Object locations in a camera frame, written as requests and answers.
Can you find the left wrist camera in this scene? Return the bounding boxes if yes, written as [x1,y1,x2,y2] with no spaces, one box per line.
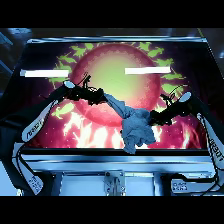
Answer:
[79,75,93,92]

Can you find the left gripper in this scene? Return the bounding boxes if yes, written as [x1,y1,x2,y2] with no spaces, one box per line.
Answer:
[87,88,108,106]

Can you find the grey T-shirt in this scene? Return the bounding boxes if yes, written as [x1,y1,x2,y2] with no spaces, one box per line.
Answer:
[103,93,157,155]

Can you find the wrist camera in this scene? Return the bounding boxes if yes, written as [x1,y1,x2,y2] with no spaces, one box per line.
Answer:
[79,75,93,92]
[159,93,174,106]

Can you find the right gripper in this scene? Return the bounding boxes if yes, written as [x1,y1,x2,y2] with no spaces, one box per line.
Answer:
[148,109,174,127]

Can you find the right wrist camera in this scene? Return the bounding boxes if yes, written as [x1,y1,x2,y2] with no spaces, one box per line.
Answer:
[159,93,174,106]

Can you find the silver frame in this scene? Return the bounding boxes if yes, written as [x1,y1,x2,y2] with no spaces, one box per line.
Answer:
[13,150,218,197]

